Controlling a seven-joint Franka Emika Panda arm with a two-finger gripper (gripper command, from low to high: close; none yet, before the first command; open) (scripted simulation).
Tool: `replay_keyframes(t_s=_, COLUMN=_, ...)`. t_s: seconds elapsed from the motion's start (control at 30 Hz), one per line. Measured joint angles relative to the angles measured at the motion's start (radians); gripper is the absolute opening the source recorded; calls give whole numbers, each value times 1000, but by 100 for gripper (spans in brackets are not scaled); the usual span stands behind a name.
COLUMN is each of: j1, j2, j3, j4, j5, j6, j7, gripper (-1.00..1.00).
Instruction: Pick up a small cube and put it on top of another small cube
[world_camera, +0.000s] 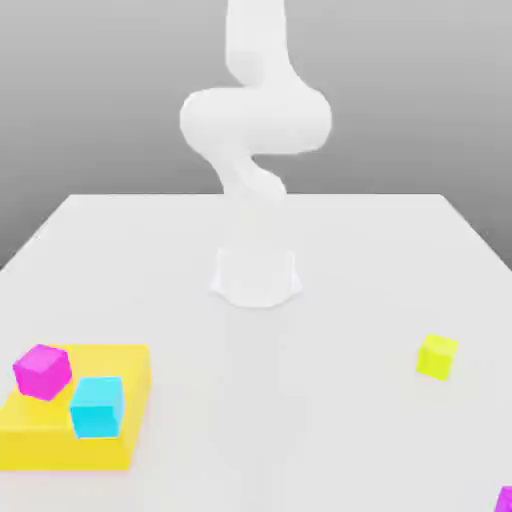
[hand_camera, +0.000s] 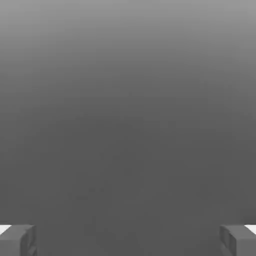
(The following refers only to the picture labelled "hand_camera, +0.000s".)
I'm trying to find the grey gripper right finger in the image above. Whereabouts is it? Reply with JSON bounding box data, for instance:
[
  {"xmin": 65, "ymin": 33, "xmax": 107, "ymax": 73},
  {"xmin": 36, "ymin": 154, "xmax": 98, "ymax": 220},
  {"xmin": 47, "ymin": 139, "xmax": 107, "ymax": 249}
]
[{"xmin": 219, "ymin": 224, "xmax": 256, "ymax": 256}]

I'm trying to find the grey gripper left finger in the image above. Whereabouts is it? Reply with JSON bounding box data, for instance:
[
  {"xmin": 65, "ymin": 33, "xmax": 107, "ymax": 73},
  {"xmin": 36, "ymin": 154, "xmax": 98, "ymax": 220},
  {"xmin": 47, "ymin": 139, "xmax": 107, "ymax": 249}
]
[{"xmin": 0, "ymin": 224, "xmax": 38, "ymax": 256}]

